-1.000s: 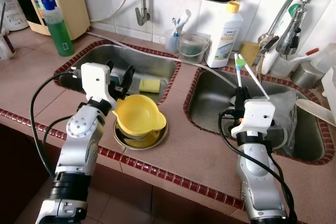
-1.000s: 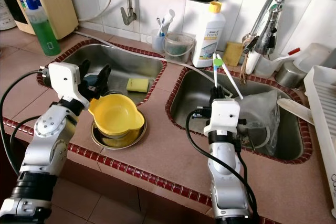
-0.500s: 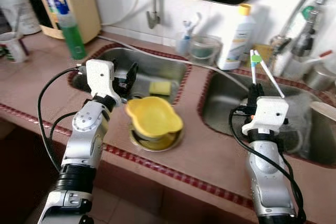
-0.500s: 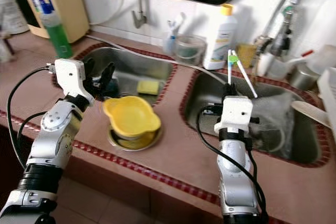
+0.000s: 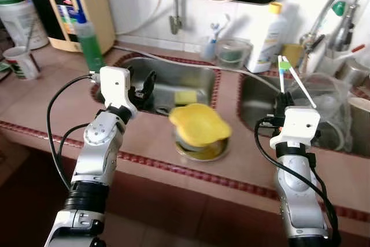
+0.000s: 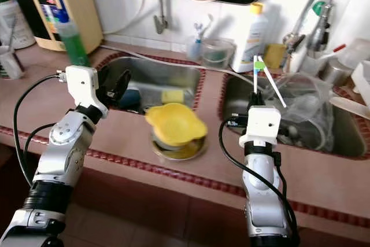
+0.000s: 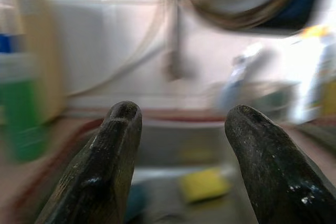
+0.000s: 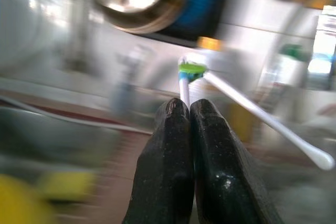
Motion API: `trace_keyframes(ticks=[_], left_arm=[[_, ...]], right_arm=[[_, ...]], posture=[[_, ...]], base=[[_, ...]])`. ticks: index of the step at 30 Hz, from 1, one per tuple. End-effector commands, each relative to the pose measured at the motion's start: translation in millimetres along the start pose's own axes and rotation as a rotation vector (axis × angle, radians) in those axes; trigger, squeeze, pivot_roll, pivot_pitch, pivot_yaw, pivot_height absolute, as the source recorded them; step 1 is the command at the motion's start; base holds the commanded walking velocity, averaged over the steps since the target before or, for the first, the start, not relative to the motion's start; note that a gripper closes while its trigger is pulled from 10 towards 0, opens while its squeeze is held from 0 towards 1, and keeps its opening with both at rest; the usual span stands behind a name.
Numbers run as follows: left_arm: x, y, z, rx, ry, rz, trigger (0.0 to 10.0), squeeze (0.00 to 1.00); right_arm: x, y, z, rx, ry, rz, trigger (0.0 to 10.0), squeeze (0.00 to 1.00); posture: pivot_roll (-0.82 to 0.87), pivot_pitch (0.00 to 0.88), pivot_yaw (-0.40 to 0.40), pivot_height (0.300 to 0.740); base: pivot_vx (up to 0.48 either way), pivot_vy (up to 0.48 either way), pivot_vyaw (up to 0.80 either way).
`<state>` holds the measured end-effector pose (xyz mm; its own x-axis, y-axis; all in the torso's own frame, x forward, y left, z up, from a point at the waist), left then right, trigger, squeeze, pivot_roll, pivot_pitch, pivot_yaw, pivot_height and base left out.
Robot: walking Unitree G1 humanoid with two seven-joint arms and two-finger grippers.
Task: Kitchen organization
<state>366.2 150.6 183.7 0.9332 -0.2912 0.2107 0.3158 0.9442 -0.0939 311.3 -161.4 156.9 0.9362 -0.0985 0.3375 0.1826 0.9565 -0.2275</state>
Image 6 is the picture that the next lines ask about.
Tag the white blue toothbrush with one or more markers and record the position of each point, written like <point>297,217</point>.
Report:
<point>199,32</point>

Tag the clear plastic container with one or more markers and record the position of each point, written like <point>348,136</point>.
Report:
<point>355,53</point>

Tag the stainless steel bowl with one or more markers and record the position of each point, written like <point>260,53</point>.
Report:
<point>176,153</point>

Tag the large white plastic jar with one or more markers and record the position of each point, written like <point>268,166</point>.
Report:
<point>14,21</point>

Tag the stainless steel sink basin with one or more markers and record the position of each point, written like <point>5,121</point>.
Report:
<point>237,93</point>
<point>167,73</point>

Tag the white bottle yellow cap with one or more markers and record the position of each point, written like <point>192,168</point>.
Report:
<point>250,39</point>

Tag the clear plastic bag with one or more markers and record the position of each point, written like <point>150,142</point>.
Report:
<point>306,108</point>

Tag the chrome gooseneck faucet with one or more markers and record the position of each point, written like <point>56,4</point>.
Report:
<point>292,41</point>

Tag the green dish soap bottle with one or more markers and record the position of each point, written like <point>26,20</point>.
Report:
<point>74,44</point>

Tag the blue mug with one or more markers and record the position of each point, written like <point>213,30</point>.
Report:
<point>132,99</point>

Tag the white dish rack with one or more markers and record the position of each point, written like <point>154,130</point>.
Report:
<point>363,82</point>

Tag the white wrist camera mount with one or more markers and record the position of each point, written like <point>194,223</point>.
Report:
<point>263,122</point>
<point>82,82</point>

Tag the stainless steel cup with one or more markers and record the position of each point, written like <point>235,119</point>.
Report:
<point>334,72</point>

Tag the clear plastic bucket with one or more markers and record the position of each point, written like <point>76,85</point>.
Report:
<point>218,56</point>

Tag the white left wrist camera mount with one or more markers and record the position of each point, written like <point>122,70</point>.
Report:
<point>82,82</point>

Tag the beige water purifier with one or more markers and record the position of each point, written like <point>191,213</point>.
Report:
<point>87,10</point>

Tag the metal wall tap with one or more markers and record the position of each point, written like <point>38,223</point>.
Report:
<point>160,24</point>

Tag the yellow dish sponge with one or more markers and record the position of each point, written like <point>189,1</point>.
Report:
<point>173,96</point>

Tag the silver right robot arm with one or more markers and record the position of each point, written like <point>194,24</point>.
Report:
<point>260,183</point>

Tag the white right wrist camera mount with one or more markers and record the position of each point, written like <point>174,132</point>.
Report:
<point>263,122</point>

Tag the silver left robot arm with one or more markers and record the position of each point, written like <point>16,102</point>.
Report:
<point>60,143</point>

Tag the white printed mug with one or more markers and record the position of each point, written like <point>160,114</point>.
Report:
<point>11,65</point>

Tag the white utensil red tip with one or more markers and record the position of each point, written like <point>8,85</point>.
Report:
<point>340,47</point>

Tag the yellow plastic bowl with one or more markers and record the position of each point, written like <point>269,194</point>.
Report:
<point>176,122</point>

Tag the mustard yellow sponge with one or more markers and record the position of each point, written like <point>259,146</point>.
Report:
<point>274,56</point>

